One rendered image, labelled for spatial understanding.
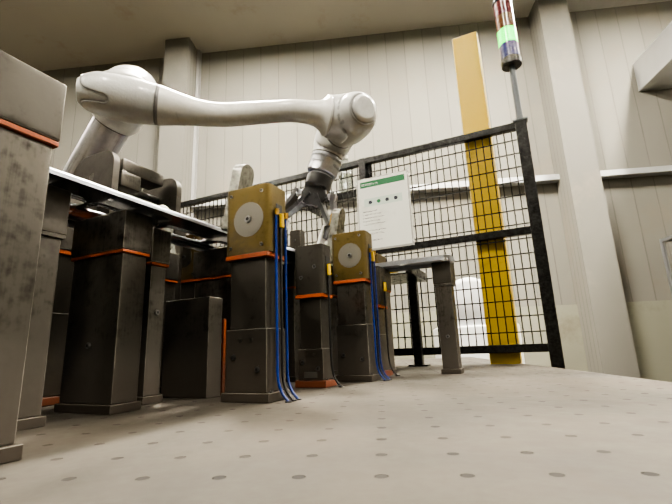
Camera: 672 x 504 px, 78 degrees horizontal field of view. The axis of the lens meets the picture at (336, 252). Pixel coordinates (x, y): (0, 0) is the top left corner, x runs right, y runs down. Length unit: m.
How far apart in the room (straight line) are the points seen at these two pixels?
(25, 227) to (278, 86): 5.08
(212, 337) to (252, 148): 4.42
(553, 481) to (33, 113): 0.48
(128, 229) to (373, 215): 1.16
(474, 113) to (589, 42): 4.30
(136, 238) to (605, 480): 0.61
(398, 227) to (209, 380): 1.06
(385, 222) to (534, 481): 1.43
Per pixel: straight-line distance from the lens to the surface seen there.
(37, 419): 0.61
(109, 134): 1.35
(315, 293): 0.85
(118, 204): 0.71
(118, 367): 0.66
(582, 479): 0.29
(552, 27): 5.60
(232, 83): 5.64
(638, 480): 0.30
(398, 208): 1.65
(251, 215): 0.70
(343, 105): 1.03
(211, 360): 0.77
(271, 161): 4.97
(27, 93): 0.47
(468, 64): 1.89
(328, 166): 1.17
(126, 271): 0.68
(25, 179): 0.45
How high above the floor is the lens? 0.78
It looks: 13 degrees up
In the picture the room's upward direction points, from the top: 2 degrees counter-clockwise
